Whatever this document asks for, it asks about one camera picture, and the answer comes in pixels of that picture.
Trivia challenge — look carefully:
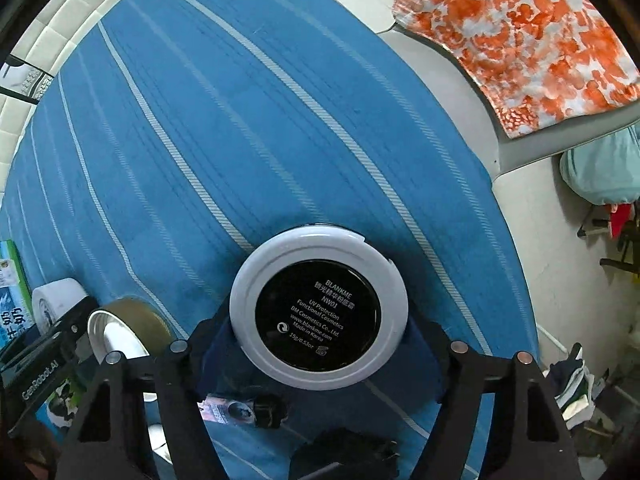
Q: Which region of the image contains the white tape roll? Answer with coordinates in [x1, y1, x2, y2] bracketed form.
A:
[31, 277, 87, 333]

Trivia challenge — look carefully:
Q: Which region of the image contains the teal cloth bundle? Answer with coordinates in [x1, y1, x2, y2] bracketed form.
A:
[559, 122, 640, 208]

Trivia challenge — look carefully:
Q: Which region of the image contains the black cloth pouch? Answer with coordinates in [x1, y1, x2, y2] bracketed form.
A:
[289, 426, 401, 480]

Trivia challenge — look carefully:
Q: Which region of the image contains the pile of clothes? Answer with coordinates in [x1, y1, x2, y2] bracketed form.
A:
[545, 342, 608, 423]

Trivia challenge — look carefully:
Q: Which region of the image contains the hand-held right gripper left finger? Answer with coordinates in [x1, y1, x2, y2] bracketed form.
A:
[54, 309, 243, 480]

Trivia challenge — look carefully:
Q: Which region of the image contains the brown packing tape roll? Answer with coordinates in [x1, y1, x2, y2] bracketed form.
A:
[87, 297, 177, 403]

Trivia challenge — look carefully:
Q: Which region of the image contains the blue striped blanket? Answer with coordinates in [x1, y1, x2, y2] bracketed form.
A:
[0, 0, 542, 480]

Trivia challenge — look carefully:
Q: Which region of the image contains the white padded headboard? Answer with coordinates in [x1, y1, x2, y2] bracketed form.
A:
[0, 0, 136, 196]

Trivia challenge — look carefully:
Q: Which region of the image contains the green and blue carton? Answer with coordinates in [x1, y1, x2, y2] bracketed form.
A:
[0, 240, 37, 348]

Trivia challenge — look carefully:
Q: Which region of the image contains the orange floral cloth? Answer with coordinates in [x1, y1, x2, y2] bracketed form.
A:
[391, 0, 640, 140]

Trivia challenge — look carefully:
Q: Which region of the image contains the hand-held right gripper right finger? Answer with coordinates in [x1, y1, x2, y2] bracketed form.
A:
[399, 321, 587, 480]

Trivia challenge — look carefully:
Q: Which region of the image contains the pink tube with black cap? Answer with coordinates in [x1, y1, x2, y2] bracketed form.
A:
[197, 392, 290, 430]

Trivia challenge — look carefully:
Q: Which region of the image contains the cow print box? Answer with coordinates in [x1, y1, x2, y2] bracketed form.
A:
[46, 377, 88, 428]

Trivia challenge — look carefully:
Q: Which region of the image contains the white round cosmetic compact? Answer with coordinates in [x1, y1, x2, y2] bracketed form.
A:
[229, 225, 410, 391]

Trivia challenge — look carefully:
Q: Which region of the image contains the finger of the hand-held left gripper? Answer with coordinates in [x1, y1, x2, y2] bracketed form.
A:
[47, 296, 101, 343]

